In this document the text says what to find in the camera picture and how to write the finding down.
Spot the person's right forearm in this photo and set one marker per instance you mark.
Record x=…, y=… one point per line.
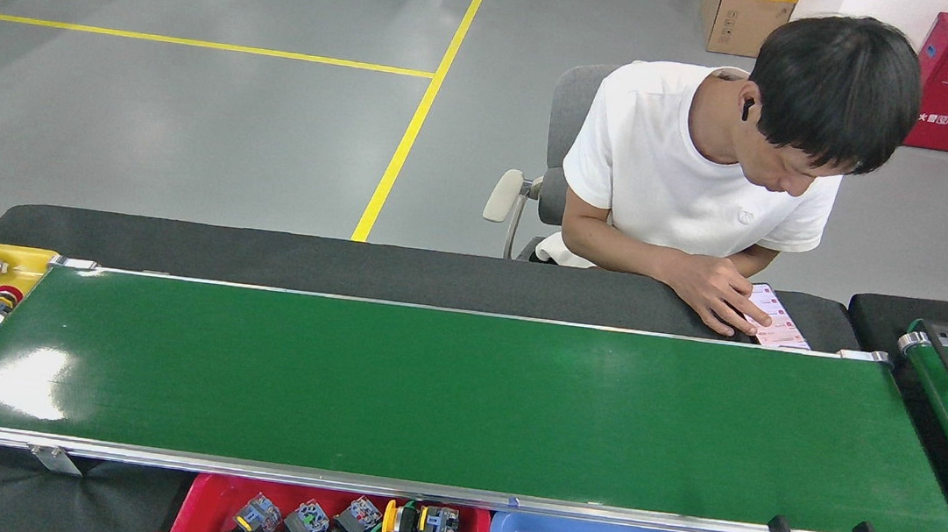
x=616, y=254

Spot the person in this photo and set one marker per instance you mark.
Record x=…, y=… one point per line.
x=660, y=171

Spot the person's left forearm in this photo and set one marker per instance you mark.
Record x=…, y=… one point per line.
x=756, y=262

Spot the brown cardboard box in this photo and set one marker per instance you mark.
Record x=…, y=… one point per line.
x=742, y=21

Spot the smartphone with pink screen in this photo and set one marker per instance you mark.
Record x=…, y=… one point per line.
x=784, y=329

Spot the person's right hand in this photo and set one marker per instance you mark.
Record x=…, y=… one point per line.
x=714, y=287

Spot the grey office chair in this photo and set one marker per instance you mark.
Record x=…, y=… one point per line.
x=574, y=109

